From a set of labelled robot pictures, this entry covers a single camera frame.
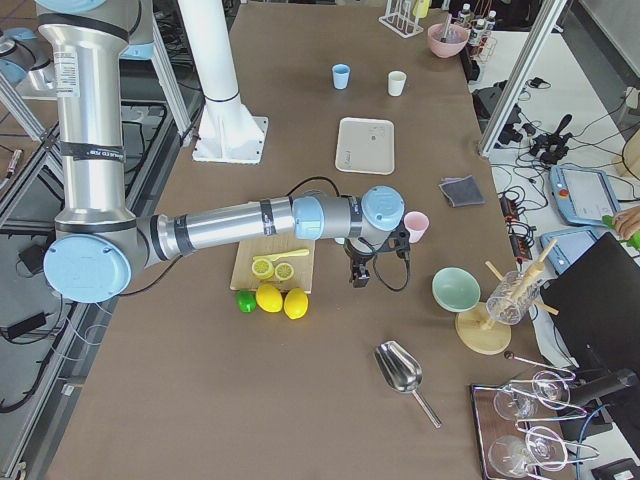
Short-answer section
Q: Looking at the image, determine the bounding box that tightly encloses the cream cup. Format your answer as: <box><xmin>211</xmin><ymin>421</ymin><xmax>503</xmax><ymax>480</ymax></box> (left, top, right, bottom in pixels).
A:
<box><xmin>387</xmin><ymin>70</ymin><xmax>407</xmax><ymax>97</ymax></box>

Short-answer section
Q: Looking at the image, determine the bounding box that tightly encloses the pink bowl with ice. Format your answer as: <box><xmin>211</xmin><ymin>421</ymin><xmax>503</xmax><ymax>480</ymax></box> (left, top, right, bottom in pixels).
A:
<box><xmin>427</xmin><ymin>24</ymin><xmax>470</xmax><ymax>58</ymax></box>

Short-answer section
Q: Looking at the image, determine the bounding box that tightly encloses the whole lemon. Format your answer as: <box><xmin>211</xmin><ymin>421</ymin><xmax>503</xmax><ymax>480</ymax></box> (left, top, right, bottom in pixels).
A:
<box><xmin>284</xmin><ymin>288</ymin><xmax>309</xmax><ymax>320</ymax></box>
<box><xmin>255</xmin><ymin>284</ymin><xmax>283</xmax><ymax>313</ymax></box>

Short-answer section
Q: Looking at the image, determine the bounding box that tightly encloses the wine glass rack tray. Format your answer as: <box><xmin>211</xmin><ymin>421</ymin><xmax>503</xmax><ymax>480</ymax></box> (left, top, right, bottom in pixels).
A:
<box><xmin>470</xmin><ymin>370</ymin><xmax>599</xmax><ymax>479</ymax></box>

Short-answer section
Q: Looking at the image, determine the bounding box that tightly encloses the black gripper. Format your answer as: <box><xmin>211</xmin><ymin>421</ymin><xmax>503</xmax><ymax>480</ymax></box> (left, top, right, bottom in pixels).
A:
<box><xmin>343</xmin><ymin>238</ymin><xmax>375</xmax><ymax>288</ymax></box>

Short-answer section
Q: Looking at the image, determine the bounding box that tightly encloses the wooden cup stand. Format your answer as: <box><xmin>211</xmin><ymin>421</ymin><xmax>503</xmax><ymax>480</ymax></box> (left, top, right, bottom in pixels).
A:
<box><xmin>455</xmin><ymin>240</ymin><xmax>559</xmax><ymax>355</ymax></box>

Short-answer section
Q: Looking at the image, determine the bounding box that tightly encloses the aluminium frame post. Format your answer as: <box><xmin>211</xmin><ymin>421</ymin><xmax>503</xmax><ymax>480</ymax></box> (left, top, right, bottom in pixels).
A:
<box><xmin>478</xmin><ymin>0</ymin><xmax>567</xmax><ymax>159</ymax></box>

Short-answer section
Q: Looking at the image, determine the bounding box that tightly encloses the metal pestle in bowl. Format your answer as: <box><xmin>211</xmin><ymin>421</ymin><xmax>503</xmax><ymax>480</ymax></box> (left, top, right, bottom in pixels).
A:
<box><xmin>439</xmin><ymin>14</ymin><xmax>452</xmax><ymax>43</ymax></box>

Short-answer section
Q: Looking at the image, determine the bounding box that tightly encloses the metal scoop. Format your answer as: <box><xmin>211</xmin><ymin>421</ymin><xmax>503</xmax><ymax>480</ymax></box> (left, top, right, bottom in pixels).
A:
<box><xmin>374</xmin><ymin>340</ymin><xmax>442</xmax><ymax>428</ymax></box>

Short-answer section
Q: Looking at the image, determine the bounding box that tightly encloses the black monitor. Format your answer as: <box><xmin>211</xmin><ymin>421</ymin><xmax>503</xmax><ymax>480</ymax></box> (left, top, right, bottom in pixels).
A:
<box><xmin>541</xmin><ymin>233</ymin><xmax>639</xmax><ymax>373</ymax></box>

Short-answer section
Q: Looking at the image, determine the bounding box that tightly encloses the white wire cup rack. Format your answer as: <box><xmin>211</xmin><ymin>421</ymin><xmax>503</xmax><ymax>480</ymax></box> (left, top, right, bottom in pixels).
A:
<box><xmin>378</xmin><ymin>0</ymin><xmax>431</xmax><ymax>38</ymax></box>

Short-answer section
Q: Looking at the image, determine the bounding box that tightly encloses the green bowl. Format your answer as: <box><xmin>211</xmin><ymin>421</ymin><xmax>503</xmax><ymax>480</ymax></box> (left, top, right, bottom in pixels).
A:
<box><xmin>432</xmin><ymin>267</ymin><xmax>481</xmax><ymax>313</ymax></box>

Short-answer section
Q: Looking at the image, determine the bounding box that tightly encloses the clear glass mug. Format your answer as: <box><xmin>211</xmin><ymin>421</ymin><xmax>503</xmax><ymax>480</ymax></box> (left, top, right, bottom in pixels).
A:
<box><xmin>486</xmin><ymin>271</ymin><xmax>542</xmax><ymax>325</ymax></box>

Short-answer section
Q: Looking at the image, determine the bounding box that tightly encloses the yellow plastic knife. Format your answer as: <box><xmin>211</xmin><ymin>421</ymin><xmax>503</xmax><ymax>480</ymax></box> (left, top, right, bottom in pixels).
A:
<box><xmin>253</xmin><ymin>248</ymin><xmax>310</xmax><ymax>262</ymax></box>

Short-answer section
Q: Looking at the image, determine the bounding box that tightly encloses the green lime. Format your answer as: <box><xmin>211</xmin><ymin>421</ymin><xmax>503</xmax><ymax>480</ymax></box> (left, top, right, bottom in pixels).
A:
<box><xmin>235</xmin><ymin>290</ymin><xmax>257</xmax><ymax>313</ymax></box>

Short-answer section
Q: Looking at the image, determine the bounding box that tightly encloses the lemon half near knife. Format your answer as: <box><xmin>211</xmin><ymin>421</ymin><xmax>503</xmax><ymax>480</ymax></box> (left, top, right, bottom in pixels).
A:
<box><xmin>251</xmin><ymin>258</ymin><xmax>275</xmax><ymax>280</ymax></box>

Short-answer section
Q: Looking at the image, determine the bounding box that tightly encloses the beige rabbit tray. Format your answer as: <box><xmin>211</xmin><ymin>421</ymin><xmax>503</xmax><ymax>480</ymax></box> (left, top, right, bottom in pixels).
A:
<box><xmin>335</xmin><ymin>117</ymin><xmax>395</xmax><ymax>175</ymax></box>

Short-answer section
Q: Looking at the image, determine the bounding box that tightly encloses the white pillar base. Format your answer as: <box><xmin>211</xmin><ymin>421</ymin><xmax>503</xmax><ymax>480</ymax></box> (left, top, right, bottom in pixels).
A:
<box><xmin>179</xmin><ymin>0</ymin><xmax>268</xmax><ymax>165</ymax></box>

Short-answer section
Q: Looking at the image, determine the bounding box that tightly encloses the blue teach pendant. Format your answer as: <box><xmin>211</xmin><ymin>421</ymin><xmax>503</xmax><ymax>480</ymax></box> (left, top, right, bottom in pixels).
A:
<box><xmin>540</xmin><ymin>226</ymin><xmax>600</xmax><ymax>275</ymax></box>
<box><xmin>549</xmin><ymin>165</ymin><xmax>620</xmax><ymax>226</ymax></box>

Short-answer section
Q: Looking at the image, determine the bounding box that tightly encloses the lemon half outer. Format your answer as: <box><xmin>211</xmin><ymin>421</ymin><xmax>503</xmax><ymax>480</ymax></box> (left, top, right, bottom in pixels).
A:
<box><xmin>274</xmin><ymin>262</ymin><xmax>295</xmax><ymax>282</ymax></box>

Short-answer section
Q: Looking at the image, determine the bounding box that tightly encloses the blue cup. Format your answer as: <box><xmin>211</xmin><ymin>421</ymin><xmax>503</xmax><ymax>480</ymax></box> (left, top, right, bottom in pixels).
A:
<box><xmin>331</xmin><ymin>64</ymin><xmax>351</xmax><ymax>90</ymax></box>

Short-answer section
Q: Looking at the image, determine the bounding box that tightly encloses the grey folded cloth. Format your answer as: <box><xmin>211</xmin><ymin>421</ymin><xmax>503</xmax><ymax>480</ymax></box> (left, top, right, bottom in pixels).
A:
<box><xmin>439</xmin><ymin>175</ymin><xmax>485</xmax><ymax>208</ymax></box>

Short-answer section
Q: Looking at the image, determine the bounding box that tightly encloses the pink cup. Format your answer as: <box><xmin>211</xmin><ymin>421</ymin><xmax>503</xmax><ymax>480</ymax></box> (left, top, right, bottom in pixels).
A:
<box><xmin>403</xmin><ymin>211</ymin><xmax>430</xmax><ymax>244</ymax></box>

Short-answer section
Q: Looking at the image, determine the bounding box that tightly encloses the wooden cutting board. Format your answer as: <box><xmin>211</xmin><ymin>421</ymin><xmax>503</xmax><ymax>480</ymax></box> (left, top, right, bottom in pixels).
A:
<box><xmin>230</xmin><ymin>234</ymin><xmax>315</xmax><ymax>294</ymax></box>

